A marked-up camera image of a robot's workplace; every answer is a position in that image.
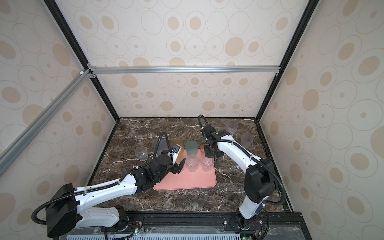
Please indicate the silver aluminium side bar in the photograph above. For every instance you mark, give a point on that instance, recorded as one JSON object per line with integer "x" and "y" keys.
{"x": 12, "y": 152}

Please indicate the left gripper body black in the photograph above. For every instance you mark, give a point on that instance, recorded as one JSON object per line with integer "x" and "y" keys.
{"x": 175, "y": 168}

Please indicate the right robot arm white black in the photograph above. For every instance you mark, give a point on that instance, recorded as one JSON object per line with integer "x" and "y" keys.
{"x": 262, "y": 185}

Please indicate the frosted white cup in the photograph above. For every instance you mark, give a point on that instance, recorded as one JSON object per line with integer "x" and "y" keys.
{"x": 247, "y": 140}

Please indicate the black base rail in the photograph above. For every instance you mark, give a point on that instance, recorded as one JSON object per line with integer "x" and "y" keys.
{"x": 199, "y": 226}

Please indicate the small clear cup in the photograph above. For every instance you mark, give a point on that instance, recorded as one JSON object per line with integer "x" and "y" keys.
{"x": 141, "y": 153}

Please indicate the green frosted tumbler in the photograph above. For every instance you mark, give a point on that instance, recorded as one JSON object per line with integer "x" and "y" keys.
{"x": 192, "y": 149}

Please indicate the yellow transparent tumbler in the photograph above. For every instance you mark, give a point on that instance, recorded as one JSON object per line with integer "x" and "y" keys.
{"x": 181, "y": 143}

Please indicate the black frame post right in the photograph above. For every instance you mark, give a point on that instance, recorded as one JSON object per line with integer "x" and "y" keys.
{"x": 302, "y": 25}

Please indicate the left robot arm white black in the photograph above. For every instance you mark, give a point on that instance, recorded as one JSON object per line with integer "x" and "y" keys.
{"x": 70, "y": 207}

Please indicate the black frame post left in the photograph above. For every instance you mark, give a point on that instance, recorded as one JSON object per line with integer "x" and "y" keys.
{"x": 60, "y": 20}

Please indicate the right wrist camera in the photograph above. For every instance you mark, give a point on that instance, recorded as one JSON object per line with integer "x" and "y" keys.
{"x": 207, "y": 131}

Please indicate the grey frosted tumbler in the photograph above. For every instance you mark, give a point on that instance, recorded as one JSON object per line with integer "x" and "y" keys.
{"x": 162, "y": 146}

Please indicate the silver aluminium crossbar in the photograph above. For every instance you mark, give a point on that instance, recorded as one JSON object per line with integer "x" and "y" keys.
{"x": 185, "y": 70}

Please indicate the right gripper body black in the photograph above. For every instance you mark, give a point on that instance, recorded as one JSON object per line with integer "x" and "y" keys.
{"x": 209, "y": 153}

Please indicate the clear faceted glass front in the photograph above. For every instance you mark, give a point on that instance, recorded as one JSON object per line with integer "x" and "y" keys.
{"x": 192, "y": 163}

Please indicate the pink plastic tray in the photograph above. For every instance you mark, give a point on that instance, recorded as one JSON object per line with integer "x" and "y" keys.
{"x": 188, "y": 180}

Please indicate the black frame post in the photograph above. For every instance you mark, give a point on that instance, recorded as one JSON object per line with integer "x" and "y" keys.
{"x": 60, "y": 20}
{"x": 302, "y": 25}

